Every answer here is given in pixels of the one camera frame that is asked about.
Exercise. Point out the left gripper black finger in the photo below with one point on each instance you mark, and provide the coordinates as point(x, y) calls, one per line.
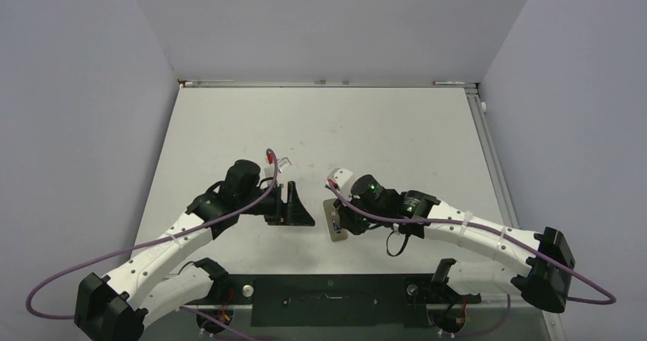
point(276, 221)
point(296, 213)

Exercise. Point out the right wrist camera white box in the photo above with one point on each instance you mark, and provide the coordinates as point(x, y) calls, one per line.
point(342, 179)

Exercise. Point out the aluminium frame rail back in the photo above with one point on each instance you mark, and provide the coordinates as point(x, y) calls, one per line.
point(323, 83)

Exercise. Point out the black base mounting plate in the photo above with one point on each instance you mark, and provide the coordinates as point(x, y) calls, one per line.
point(336, 300)

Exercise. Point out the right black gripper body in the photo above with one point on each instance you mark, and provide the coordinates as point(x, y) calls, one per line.
point(345, 208)

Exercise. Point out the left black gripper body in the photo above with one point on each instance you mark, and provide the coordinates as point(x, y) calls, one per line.
point(273, 207)

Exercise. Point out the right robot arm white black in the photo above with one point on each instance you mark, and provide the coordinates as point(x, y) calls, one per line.
point(535, 266)

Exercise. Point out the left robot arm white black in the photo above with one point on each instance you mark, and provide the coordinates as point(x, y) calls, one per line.
point(121, 304)

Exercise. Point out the aluminium frame rail right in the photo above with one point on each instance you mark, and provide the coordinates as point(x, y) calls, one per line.
point(501, 190)

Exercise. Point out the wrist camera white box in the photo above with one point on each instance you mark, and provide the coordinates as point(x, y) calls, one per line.
point(281, 166)
point(342, 179)

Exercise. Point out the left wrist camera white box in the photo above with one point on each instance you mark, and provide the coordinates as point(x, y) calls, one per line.
point(281, 166)

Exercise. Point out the aluminium frame rail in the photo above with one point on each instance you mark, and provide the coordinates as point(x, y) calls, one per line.
point(323, 83)
point(501, 190)

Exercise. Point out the beige remote control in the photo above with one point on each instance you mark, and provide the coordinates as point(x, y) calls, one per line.
point(331, 214)

